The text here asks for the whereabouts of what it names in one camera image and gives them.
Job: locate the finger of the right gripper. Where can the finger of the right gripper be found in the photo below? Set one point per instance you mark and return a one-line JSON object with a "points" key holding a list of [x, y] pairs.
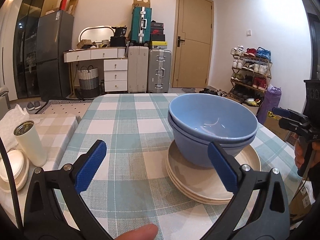
{"points": [[298, 125], [287, 113]]}

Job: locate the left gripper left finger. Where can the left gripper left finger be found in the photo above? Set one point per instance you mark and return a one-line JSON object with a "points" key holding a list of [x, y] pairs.
{"points": [[86, 166]]}

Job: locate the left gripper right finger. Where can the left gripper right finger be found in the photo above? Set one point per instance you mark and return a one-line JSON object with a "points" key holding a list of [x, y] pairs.
{"points": [[226, 166]]}

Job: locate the large beige plate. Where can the large beige plate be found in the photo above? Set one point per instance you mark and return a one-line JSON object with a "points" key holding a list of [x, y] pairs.
{"points": [[200, 184]]}

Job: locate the stack of small white plates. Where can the stack of small white plates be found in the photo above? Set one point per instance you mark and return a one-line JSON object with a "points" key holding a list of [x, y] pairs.
{"points": [[20, 165]]}

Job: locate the right hand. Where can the right hand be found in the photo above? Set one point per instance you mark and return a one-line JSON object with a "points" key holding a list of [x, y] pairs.
{"points": [[299, 159]]}

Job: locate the left hand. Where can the left hand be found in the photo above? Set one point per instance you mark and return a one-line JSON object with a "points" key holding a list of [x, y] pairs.
{"points": [[147, 232]]}

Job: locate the cardboard box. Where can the cardboard box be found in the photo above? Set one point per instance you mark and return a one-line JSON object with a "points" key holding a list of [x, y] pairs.
{"points": [[272, 123]]}

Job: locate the purple bag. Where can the purple bag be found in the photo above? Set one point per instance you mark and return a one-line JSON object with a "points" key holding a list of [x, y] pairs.
{"points": [[271, 99]]}

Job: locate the teal plaid tablecloth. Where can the teal plaid tablecloth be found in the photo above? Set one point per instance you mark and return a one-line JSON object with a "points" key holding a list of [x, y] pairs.
{"points": [[131, 187]]}

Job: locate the beige plaid tablecloth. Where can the beige plaid tablecloth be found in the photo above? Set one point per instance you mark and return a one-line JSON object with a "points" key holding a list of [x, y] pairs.
{"points": [[55, 132]]}

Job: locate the shoe rack with shoes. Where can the shoe rack with shoes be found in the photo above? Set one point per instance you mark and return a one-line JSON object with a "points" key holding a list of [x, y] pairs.
{"points": [[251, 75]]}

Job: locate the white cylindrical tumbler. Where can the white cylindrical tumbler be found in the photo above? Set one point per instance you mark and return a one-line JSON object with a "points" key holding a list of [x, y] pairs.
{"points": [[29, 140]]}

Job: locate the grey slippers pair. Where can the grey slippers pair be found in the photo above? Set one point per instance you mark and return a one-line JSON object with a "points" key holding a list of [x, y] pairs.
{"points": [[33, 105]]}

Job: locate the white plastic bag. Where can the white plastic bag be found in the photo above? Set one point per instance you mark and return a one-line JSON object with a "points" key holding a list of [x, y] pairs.
{"points": [[9, 122]]}

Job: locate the woven laundry basket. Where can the woven laundry basket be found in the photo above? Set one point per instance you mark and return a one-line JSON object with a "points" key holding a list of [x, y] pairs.
{"points": [[89, 82]]}

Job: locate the white drawer desk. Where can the white drawer desk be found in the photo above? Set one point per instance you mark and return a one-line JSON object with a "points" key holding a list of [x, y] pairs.
{"points": [[110, 62]]}

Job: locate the beige suitcase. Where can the beige suitcase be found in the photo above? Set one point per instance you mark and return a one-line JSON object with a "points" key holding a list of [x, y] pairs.
{"points": [[137, 69]]}

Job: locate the wooden door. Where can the wooden door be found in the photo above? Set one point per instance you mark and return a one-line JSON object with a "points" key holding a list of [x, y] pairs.
{"points": [[193, 43]]}

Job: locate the silver suitcase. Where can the silver suitcase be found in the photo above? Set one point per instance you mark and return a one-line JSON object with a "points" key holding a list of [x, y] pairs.
{"points": [[159, 70]]}

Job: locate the black refrigerator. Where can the black refrigerator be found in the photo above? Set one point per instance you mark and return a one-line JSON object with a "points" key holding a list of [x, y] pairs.
{"points": [[54, 37]]}

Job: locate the stacked shoe boxes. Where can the stacked shoe boxes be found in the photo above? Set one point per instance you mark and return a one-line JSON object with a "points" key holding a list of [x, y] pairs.
{"points": [[157, 36]]}

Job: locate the teal suitcase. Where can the teal suitcase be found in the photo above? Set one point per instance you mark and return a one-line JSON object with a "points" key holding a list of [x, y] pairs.
{"points": [[141, 25]]}

